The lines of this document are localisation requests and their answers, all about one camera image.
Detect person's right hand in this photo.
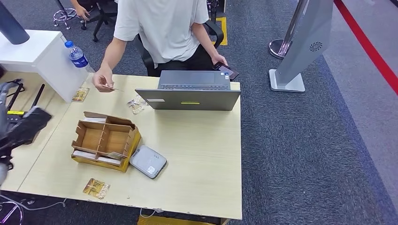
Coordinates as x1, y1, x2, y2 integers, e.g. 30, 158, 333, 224
92, 67, 115, 93

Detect silver kiosk stand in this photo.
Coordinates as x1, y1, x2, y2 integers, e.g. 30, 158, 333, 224
268, 0, 335, 93

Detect black office chair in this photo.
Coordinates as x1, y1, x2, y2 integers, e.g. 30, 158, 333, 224
133, 19, 224, 77
81, 0, 119, 43

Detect chrome wire frame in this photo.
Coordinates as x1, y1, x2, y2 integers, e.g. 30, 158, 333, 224
0, 201, 24, 225

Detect cardboard card organizer box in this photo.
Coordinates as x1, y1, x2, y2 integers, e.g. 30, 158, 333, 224
71, 111, 142, 173

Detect chrome stool base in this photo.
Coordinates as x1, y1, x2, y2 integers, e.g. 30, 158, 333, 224
53, 0, 82, 31

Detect white cabinet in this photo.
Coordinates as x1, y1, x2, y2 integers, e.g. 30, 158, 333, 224
0, 29, 89, 104

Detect grey laptop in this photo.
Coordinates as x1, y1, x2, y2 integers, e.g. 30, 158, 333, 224
135, 70, 242, 112

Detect white cable under desk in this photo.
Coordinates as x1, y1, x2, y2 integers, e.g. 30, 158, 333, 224
139, 208, 164, 219

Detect dark grey cylinder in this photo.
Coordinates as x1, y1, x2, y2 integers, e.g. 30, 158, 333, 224
0, 0, 31, 45

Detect grey card reader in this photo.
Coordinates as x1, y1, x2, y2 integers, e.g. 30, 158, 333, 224
129, 145, 168, 180

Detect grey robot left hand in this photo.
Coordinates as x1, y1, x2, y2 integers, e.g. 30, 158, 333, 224
0, 82, 12, 139

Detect yellow box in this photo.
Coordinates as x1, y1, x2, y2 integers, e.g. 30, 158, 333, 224
137, 215, 231, 225

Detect white floor cable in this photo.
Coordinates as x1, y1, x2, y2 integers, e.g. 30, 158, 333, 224
0, 194, 68, 212

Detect black smartphone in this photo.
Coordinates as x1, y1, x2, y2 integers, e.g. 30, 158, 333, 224
213, 61, 240, 81

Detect person's left hand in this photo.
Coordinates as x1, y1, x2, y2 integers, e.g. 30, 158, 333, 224
211, 53, 229, 67

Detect black remote controller with antennas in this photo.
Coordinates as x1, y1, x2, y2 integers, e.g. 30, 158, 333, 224
6, 83, 46, 147

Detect person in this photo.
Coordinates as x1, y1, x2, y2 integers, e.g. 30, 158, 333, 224
92, 0, 229, 93
70, 0, 91, 22

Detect chrome stanchion post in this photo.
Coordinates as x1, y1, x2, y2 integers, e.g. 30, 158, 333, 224
268, 0, 312, 60

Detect clear water bottle blue label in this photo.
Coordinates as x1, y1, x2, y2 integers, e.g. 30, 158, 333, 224
64, 40, 95, 74

